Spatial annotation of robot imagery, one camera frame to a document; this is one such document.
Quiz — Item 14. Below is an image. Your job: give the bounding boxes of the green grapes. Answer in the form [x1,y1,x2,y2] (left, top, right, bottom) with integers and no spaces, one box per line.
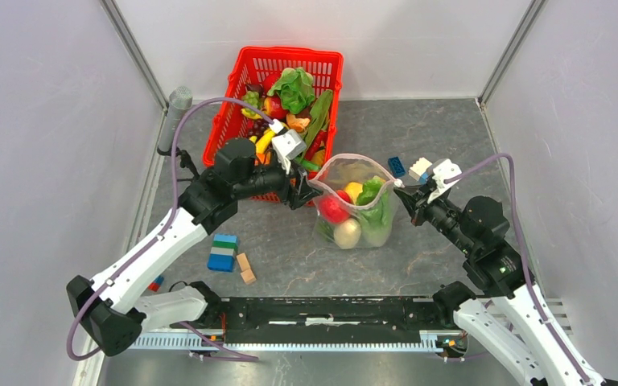
[241,90,261,109]

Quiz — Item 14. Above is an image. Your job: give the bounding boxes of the dark blue toy block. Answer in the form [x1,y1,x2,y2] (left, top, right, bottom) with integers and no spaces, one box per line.
[387,157,406,179]

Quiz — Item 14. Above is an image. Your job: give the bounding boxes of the yellow banana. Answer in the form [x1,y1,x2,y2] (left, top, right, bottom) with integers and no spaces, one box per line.
[255,128,287,154]

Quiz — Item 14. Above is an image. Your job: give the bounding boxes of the blue green stacked blocks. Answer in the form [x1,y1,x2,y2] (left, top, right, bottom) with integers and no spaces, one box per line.
[207,234,240,273]

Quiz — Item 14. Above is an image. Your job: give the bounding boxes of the green leafy vegetable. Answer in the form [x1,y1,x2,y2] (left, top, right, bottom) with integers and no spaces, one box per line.
[267,67,315,114]

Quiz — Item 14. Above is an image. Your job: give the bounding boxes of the red blue toy block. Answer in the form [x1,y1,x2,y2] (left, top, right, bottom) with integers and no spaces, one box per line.
[147,275,164,293]

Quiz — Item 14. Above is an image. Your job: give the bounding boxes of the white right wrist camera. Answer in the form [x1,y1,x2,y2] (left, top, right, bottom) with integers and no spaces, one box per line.
[427,158,462,203]

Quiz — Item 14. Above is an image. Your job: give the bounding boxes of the yellow lemon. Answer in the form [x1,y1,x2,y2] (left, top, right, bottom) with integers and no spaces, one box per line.
[344,182,363,204]

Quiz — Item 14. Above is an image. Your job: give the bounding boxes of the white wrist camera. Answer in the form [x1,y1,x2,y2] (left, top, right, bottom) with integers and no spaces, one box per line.
[427,158,462,203]
[270,119,307,175]

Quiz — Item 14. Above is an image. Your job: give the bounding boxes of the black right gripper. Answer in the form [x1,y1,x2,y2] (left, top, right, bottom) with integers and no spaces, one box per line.
[393,180,476,254]

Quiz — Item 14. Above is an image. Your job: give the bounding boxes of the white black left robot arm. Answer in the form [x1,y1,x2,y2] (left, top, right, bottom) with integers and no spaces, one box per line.
[66,133,319,360]

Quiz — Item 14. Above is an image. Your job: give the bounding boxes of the grey microphone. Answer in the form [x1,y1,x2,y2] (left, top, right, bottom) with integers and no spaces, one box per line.
[156,86,193,155]

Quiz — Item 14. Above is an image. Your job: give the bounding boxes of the red plastic basket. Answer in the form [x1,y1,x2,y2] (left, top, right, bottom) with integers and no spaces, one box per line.
[203,45,344,204]

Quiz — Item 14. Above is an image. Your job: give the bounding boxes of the clear zip top bag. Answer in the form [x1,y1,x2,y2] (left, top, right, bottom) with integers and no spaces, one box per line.
[309,153,398,250]

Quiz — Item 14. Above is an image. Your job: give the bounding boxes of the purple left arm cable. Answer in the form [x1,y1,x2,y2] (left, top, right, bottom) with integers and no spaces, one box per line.
[66,97,278,363]

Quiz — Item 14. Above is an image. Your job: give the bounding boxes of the red tomato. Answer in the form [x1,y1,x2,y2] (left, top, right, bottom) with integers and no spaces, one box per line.
[318,190,352,225]

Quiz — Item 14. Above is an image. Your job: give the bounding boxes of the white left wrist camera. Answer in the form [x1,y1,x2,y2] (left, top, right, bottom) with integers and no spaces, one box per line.
[270,119,307,175]

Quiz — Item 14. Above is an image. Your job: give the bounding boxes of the white radish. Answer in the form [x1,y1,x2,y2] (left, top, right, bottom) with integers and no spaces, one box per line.
[333,218,362,249]

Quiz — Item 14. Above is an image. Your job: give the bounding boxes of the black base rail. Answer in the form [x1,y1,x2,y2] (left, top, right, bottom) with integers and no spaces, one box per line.
[189,296,460,344]

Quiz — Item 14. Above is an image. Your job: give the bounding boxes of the white blue toy block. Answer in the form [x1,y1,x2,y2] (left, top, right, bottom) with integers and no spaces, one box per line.
[408,157,434,184]

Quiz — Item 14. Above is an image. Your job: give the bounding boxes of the small wooden block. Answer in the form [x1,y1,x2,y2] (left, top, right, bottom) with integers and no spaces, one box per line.
[237,253,251,272]
[241,269,257,285]

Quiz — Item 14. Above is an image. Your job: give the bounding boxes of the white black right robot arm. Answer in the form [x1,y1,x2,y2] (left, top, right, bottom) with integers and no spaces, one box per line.
[394,184,616,385]

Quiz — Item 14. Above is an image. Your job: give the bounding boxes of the green romaine lettuce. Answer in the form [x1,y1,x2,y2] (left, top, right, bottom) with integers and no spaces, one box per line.
[356,176,393,247]

